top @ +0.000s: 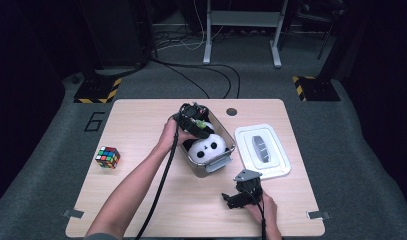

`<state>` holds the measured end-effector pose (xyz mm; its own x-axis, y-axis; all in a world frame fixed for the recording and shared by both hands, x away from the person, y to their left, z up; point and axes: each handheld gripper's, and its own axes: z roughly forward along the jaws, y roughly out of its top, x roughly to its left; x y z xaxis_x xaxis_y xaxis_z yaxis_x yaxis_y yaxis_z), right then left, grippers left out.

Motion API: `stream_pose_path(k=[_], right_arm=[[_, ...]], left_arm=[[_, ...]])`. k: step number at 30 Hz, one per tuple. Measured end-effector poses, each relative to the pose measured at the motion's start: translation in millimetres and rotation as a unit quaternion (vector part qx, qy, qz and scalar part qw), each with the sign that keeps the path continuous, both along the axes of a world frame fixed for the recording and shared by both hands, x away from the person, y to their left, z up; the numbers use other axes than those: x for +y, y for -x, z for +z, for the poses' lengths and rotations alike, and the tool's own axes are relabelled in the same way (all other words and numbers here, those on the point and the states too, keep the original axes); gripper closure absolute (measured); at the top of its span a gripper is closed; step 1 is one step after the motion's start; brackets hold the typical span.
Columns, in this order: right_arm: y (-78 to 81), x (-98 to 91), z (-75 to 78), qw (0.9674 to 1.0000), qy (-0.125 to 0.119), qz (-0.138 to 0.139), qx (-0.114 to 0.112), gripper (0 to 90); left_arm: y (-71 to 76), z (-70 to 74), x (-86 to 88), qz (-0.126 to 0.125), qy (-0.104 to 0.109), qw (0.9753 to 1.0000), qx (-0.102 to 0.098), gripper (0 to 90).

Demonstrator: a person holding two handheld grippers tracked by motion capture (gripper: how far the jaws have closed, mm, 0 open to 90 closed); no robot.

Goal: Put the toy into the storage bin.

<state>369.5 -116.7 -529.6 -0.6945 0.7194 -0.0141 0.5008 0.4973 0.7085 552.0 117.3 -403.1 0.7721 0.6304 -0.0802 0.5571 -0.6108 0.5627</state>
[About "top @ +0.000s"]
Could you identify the translucent grey storage box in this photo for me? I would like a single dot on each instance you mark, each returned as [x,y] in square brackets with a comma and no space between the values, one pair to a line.
[221,133]

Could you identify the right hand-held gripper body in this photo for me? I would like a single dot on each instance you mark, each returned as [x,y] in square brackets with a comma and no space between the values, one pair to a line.
[249,190]

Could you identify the dark curtain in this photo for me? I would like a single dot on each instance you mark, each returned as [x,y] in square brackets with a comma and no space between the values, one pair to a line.
[384,83]
[21,83]

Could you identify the person's left hand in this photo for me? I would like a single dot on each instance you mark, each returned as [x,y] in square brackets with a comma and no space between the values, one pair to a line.
[171,136]

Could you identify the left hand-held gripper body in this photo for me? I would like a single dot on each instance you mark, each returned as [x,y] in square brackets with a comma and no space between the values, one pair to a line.
[187,116]

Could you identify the panda plush toy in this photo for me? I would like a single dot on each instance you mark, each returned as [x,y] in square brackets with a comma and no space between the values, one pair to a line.
[209,148]

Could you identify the dark cabinet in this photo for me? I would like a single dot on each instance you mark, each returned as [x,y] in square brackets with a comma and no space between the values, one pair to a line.
[114,33]

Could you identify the grey tape strip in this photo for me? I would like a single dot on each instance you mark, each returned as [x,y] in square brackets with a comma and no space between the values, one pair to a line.
[319,215]
[73,214]

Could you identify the black yellow striped base plate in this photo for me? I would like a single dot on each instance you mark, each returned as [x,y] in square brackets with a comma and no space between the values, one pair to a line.
[97,90]
[319,89]

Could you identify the black chair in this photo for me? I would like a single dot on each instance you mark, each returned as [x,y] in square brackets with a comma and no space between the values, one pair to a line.
[319,20]

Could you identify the multicoloured puzzle cube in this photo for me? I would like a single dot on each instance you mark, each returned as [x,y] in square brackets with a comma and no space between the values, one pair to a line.
[107,157]

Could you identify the white metal stand frame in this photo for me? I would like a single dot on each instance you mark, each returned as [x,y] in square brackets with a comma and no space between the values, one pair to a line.
[244,18]

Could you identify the person's right hand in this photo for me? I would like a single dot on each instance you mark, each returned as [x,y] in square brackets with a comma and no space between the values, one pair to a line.
[266,210]

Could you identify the round dark table grommet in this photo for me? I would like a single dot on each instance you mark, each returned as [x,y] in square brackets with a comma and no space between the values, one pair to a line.
[231,111]

